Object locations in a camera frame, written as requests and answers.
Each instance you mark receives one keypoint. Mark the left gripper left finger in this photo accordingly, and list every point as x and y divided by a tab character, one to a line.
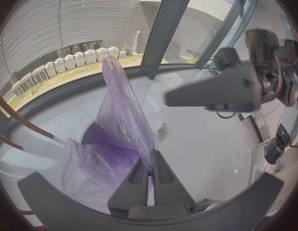
133	189

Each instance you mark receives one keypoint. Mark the brown framed chair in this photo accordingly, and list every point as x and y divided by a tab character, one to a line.
19	115

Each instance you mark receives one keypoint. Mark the white trash bin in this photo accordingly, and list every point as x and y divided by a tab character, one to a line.
88	134

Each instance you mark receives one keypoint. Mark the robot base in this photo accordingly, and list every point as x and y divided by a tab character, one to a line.
257	162

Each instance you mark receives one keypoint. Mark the purple plastic bag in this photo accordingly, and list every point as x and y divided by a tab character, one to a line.
120	109

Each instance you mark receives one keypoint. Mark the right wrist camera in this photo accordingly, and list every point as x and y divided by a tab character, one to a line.
227	58

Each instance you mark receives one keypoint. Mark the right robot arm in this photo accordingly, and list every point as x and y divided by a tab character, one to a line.
262	44

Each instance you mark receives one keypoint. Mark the blue-green curtain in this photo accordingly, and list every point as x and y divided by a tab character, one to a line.
249	15

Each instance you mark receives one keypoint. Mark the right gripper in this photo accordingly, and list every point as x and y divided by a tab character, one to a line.
269	85

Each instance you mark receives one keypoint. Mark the crumpled white paper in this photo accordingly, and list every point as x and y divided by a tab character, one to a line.
161	130

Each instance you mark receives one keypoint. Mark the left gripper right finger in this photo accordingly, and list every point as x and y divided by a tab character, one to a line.
168	189

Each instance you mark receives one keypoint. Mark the window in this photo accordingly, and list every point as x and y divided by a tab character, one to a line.
161	32

